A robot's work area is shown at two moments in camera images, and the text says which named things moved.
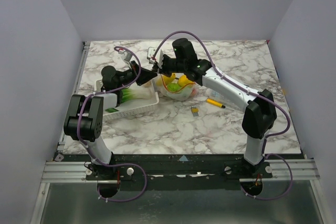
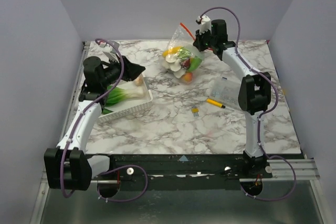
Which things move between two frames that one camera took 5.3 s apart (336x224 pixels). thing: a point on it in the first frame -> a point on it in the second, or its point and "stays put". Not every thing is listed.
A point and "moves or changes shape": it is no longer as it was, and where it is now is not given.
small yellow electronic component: x=195 y=110 stays put
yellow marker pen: x=218 y=104 stays put
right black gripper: x=165 y=63 -> x=200 y=43
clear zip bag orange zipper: x=177 y=86 moves or changes shape
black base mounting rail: x=179 y=172 stays put
